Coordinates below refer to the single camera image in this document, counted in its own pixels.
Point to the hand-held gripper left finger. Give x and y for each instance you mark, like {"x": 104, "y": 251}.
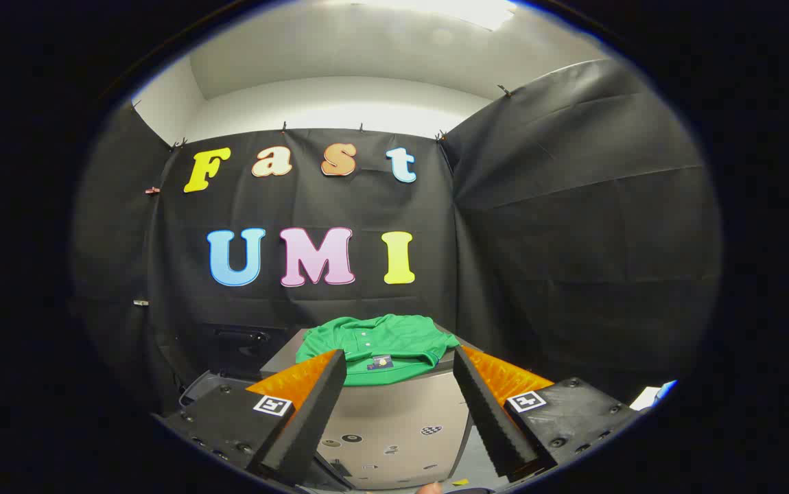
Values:
{"x": 305, "y": 418}

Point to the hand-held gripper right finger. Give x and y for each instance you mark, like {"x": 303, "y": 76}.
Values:
{"x": 487, "y": 418}

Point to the grey top-load washing machine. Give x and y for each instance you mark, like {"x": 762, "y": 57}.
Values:
{"x": 199, "y": 390}

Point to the green polo shirt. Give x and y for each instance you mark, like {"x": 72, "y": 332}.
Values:
{"x": 394, "y": 336}

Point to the grey metal cabinet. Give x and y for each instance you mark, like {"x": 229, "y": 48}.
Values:
{"x": 401, "y": 412}

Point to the white flat sheet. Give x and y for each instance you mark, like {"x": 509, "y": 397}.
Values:
{"x": 650, "y": 396}

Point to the black backdrop cloth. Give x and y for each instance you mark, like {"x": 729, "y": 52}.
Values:
{"x": 573, "y": 240}

